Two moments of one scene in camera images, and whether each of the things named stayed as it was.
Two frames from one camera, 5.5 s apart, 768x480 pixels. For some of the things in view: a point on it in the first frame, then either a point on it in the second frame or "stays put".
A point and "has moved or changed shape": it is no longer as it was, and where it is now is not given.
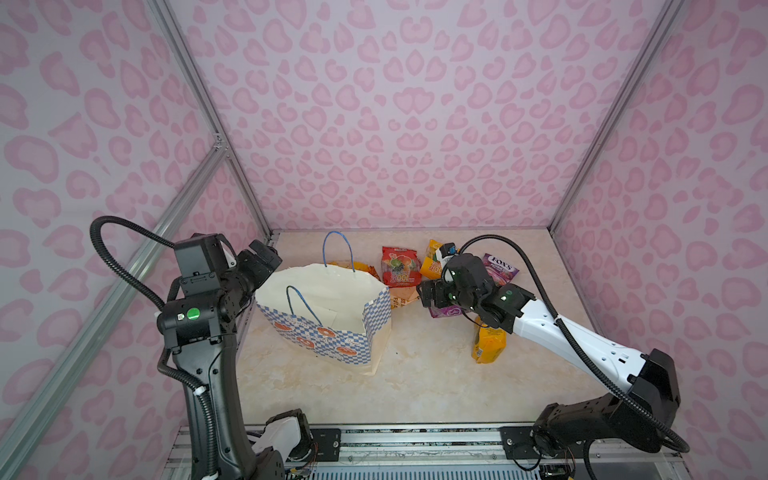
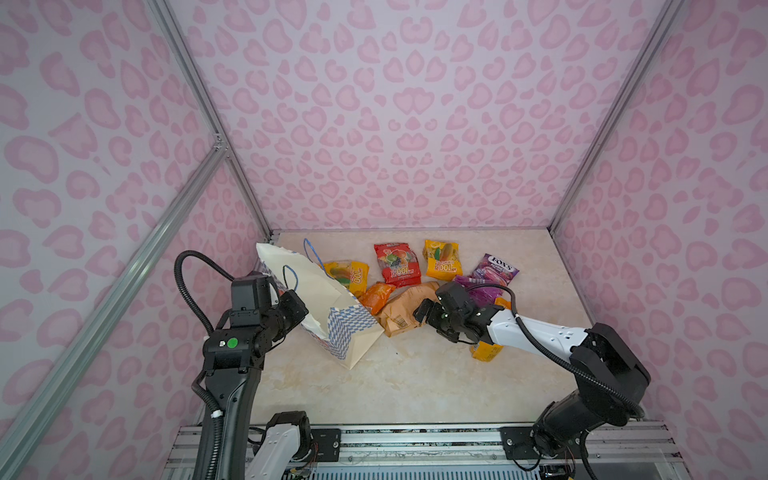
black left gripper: (259, 270) to (296, 305)
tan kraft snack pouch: (400, 296) has moved or changed shape
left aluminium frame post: (207, 102) stays put
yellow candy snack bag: (431, 267) stays put
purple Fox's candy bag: (500, 271) stays put
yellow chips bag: (489, 343) stays put
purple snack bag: (450, 310) has moved or changed shape
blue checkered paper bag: (336, 311) has moved or changed shape
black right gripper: (438, 287) to (434, 308)
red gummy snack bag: (400, 267) stays put
